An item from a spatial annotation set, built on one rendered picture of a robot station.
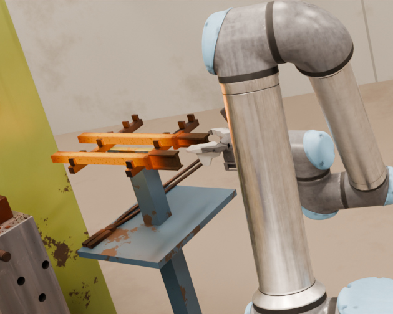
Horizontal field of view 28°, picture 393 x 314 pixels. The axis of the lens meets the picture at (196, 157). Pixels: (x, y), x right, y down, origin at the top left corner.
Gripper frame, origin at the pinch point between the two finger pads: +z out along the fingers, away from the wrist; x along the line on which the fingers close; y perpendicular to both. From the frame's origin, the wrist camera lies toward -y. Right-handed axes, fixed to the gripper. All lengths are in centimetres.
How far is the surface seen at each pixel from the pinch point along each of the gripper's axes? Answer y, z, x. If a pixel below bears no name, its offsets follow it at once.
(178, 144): 0.9, 6.0, -1.7
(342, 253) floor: 103, 26, 99
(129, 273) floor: 103, 117, 64
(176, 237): 26.5, 10.7, -7.9
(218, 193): 26.5, 12.6, 16.5
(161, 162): 0.8, 3.7, -12.3
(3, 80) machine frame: -21, 60, -7
